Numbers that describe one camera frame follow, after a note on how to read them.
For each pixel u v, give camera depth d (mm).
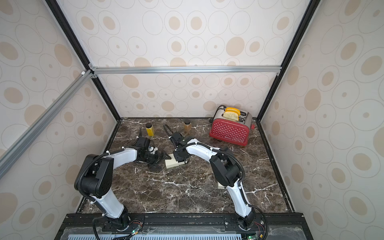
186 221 761
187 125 1060
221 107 1029
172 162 915
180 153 697
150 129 1031
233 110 962
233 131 947
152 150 851
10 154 515
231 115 946
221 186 840
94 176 479
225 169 534
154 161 828
